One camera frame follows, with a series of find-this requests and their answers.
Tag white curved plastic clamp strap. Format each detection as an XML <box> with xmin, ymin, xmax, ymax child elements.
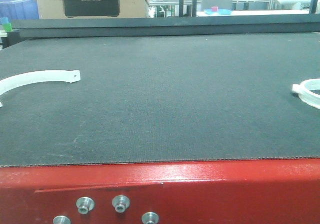
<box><xmin>0</xmin><ymin>70</ymin><xmax>81</xmax><ymax>108</ymax></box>

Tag silver bolt upper right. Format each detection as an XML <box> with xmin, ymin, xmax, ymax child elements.
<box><xmin>112</xmin><ymin>195</ymin><xmax>130</xmax><ymax>213</ymax></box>

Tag silver bolt lower right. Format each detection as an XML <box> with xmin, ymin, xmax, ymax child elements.
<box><xmin>141</xmin><ymin>212</ymin><xmax>160</xmax><ymax>224</ymax></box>

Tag silver bolt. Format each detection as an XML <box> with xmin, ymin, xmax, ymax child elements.
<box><xmin>141</xmin><ymin>212</ymin><xmax>160</xmax><ymax>224</ymax></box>
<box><xmin>112</xmin><ymin>195</ymin><xmax>130</xmax><ymax>213</ymax></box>
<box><xmin>76</xmin><ymin>197</ymin><xmax>95</xmax><ymax>215</ymax></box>
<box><xmin>52</xmin><ymin>216</ymin><xmax>71</xmax><ymax>224</ymax></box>

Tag red metal robot base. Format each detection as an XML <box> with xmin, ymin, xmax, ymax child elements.
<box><xmin>0</xmin><ymin>159</ymin><xmax>320</xmax><ymax>224</ymax></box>

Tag green cube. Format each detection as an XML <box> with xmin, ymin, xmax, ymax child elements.
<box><xmin>2</xmin><ymin>22</ymin><xmax>13</xmax><ymax>32</ymax></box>

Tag cardboard box with black label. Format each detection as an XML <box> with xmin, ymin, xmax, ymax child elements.
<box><xmin>36</xmin><ymin>0</ymin><xmax>149</xmax><ymax>19</ymax></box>

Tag dark grey board at back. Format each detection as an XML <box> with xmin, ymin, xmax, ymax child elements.
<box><xmin>12</xmin><ymin>13</ymin><xmax>320</xmax><ymax>38</ymax></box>

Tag white PVC ring fitting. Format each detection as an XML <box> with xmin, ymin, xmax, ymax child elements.
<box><xmin>291</xmin><ymin>78</ymin><xmax>320</xmax><ymax>109</ymax></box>

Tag blue plastic crate far left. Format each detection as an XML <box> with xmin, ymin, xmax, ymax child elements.
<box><xmin>0</xmin><ymin>0</ymin><xmax>39</xmax><ymax>20</ymax></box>

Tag blue tray in background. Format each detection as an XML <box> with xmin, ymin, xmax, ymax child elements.
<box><xmin>204</xmin><ymin>9</ymin><xmax>232</xmax><ymax>16</ymax></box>

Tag silver bolt lower left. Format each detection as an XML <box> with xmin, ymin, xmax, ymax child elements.
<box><xmin>52</xmin><ymin>216</ymin><xmax>71</xmax><ymax>224</ymax></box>

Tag dark grey table mat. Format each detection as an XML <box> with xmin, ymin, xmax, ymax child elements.
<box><xmin>0</xmin><ymin>33</ymin><xmax>320</xmax><ymax>167</ymax></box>

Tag silver bolt upper left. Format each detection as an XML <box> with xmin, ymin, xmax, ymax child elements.
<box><xmin>76</xmin><ymin>197</ymin><xmax>95</xmax><ymax>215</ymax></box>

